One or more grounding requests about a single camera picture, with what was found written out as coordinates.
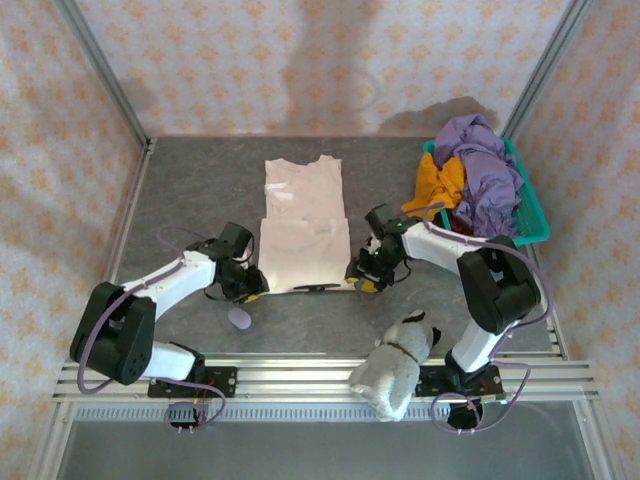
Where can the white t-shirt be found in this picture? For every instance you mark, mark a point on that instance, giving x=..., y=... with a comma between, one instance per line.
x=305, y=240

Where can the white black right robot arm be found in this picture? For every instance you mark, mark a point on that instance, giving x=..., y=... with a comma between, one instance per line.
x=435, y=245

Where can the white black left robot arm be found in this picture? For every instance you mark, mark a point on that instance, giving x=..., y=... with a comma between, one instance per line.
x=170, y=280

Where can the small lavender oval object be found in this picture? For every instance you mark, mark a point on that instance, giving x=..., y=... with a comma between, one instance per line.
x=240, y=318

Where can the red cloth item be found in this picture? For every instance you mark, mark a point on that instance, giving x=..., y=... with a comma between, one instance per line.
x=457, y=222

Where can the orange t-shirt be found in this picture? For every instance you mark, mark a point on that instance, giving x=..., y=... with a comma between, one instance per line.
x=435, y=180

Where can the grey white plush toy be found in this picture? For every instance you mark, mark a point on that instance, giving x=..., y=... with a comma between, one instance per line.
x=395, y=370

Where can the purple t-shirt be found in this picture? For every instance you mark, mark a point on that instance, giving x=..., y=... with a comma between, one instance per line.
x=485, y=170

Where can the black connector box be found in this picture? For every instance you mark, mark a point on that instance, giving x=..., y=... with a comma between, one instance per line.
x=465, y=417
x=186, y=416

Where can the teal plastic basket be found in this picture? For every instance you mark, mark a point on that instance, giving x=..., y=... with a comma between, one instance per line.
x=532, y=220

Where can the grey metal sheet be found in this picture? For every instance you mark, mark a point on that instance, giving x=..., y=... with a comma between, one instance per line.
x=320, y=452

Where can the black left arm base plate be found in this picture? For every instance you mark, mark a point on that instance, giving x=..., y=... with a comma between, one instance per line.
x=225, y=382

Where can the aluminium mounting rail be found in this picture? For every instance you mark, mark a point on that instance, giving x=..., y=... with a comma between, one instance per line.
x=300, y=380

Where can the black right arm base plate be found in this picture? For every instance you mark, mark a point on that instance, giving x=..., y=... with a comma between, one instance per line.
x=430, y=382

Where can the aluminium frame post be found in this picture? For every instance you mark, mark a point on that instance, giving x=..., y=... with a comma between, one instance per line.
x=550, y=57
x=103, y=70

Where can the aluminium frame leg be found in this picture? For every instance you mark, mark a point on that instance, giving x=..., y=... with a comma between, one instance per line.
x=594, y=445
x=46, y=445

